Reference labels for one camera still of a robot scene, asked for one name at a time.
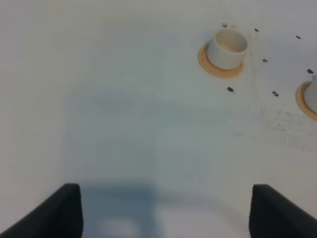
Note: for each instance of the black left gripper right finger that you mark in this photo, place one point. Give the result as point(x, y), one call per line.
point(272, 215)

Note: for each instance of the right orange coaster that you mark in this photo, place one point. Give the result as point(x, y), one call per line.
point(301, 101)

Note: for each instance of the left orange coaster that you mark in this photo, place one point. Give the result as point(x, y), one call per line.
point(215, 71)

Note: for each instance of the left white teacup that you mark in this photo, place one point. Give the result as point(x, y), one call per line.
point(227, 49)

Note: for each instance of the orange coaster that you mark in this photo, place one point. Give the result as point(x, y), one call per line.
point(215, 71)
point(301, 101)

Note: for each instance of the white teacup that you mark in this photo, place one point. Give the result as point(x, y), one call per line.
point(310, 95)
point(227, 49)

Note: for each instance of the right white teacup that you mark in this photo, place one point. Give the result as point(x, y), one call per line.
point(310, 95)

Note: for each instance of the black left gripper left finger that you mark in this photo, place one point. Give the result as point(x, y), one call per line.
point(59, 216)

